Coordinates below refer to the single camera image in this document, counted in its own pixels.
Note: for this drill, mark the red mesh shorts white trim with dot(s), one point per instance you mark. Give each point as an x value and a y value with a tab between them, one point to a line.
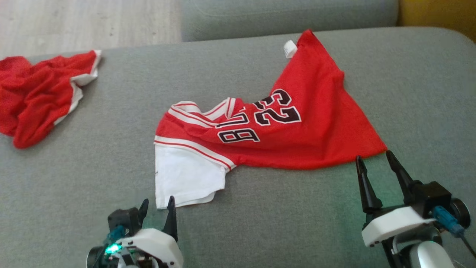
33	96

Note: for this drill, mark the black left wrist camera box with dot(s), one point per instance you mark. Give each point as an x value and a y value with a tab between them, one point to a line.
124	219

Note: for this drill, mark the red basketball jersey white sleeves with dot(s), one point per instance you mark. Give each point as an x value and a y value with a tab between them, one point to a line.
316	130

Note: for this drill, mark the grey sofa seat cushion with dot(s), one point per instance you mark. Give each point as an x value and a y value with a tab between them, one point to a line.
290	16

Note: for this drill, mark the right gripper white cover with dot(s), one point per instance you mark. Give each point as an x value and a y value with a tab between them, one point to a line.
394	225

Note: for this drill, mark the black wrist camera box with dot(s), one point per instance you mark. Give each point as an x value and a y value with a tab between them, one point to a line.
124	219
433	195

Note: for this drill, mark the yellow sofa back cushion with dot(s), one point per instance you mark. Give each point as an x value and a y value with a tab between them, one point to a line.
438	15

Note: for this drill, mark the grey ottoman cushion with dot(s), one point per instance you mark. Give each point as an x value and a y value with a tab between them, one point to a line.
260	223

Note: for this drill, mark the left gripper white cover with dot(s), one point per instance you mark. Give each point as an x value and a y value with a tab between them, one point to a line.
156	247

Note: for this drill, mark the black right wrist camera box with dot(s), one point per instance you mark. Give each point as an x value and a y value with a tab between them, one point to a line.
433	195

